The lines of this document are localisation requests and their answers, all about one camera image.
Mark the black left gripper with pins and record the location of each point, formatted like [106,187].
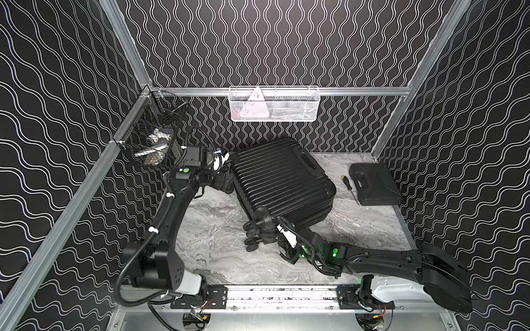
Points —
[226,176]

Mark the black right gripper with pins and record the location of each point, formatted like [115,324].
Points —
[287,249]

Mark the black ribbed hard-shell suitcase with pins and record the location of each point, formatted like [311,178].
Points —
[279,179]

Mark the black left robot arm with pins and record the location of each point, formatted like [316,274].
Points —
[153,271]

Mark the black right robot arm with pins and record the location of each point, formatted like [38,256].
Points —
[441,276]

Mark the silver items in black basket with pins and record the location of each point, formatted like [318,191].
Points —
[157,147]

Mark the pink triangular card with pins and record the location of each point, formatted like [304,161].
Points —
[255,107]

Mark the black plastic tool case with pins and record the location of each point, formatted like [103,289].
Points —
[374,185]

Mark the black wire corner basket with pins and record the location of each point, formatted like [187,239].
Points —
[158,110]

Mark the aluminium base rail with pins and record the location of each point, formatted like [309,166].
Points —
[284,307]

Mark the white wire wall basket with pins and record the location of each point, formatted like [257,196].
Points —
[292,107]

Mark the black handled screwdriver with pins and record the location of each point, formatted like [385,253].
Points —
[349,187]

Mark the aluminium frame crossbar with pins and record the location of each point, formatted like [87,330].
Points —
[283,90]

